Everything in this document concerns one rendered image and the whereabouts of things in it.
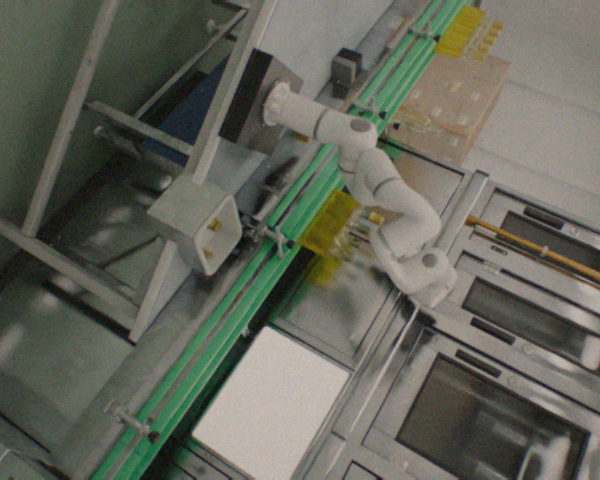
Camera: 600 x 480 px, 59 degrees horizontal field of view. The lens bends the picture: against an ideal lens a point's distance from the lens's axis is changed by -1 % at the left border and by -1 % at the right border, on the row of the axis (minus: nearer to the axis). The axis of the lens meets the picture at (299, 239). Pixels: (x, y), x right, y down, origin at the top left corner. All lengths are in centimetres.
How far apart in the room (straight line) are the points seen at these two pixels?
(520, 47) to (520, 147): 170
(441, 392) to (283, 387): 49
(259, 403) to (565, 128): 571
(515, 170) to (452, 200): 419
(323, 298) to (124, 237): 78
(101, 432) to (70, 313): 55
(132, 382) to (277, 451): 46
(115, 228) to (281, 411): 94
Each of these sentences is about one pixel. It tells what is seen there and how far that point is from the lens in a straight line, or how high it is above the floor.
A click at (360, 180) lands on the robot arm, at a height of 115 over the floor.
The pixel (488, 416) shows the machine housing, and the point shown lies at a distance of 179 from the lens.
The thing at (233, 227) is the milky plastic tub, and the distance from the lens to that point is 161.
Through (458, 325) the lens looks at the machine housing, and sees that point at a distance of 184.
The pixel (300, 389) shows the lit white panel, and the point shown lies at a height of 120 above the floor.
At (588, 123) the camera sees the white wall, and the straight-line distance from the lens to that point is 703.
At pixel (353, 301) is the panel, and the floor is 120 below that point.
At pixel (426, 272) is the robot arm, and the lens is 134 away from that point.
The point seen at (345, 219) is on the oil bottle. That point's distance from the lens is 176.
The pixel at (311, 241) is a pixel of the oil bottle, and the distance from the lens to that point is 172.
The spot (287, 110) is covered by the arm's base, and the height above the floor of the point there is 88.
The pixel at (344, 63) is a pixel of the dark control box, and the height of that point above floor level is 80.
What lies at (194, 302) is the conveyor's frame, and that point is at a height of 82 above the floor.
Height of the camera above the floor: 149
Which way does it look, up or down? 17 degrees down
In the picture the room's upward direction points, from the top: 117 degrees clockwise
